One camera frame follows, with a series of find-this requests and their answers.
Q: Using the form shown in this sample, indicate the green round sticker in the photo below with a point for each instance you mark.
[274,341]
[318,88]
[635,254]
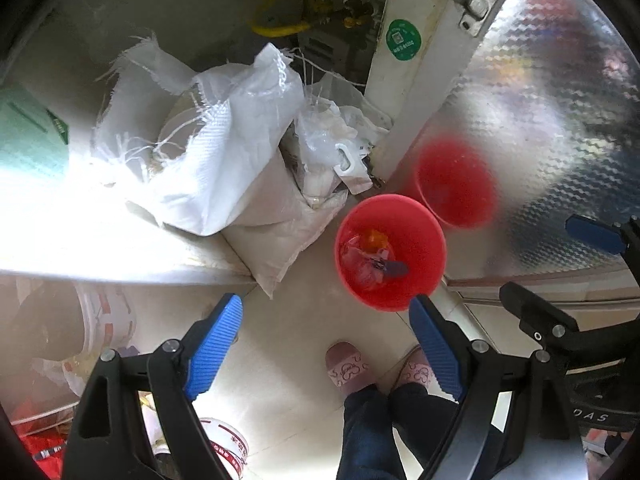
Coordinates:
[404,39]

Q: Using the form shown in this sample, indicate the pink slipper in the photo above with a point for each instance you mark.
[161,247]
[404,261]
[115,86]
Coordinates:
[350,370]
[417,367]

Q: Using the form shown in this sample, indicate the white woven sack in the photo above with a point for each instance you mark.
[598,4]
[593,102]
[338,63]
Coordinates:
[220,160]

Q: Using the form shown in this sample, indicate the person's left leg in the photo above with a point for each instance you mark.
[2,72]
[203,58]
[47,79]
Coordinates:
[365,435]

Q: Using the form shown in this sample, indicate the red plastic bag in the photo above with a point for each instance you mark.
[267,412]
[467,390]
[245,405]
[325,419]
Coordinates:
[40,460]

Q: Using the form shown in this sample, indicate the red plastic bucket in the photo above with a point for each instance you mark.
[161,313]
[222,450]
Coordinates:
[425,240]

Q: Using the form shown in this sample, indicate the green cardboard box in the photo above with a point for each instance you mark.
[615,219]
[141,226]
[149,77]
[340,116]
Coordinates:
[30,135]

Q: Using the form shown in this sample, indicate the silver textured cabinet door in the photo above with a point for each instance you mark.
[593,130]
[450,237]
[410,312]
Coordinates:
[550,60]

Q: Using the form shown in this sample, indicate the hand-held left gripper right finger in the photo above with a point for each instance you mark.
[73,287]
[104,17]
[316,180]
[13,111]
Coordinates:
[435,350]

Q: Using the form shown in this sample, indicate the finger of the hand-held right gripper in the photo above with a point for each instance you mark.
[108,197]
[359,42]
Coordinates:
[595,232]
[540,312]

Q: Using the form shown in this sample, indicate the pink plastic packet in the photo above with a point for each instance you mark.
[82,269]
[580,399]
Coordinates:
[370,267]

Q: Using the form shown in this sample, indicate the paper noodle bowl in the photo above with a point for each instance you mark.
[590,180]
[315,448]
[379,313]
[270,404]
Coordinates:
[227,450]

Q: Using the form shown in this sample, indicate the white rice bag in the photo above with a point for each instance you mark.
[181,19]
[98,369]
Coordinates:
[280,240]

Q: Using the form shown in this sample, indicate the clear crumpled plastic bag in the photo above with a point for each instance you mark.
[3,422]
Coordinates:
[320,130]

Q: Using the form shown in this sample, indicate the metal cabinet hinge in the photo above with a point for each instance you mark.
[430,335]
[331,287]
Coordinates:
[475,2]

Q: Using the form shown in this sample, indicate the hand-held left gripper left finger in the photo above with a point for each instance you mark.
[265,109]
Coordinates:
[215,345]

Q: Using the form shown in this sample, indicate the white plastic pail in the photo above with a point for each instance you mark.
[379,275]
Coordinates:
[107,320]

